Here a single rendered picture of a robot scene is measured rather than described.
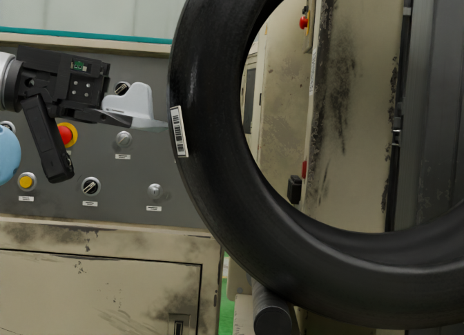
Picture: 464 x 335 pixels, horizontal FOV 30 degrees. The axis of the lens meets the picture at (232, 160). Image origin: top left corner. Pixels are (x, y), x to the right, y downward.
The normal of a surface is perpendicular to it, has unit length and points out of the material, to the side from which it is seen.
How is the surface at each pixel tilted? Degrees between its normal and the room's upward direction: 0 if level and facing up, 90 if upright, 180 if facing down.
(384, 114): 90
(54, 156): 89
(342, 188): 90
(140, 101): 90
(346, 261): 100
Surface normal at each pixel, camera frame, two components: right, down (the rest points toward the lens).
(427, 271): 0.00, 0.23
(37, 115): -0.07, 0.03
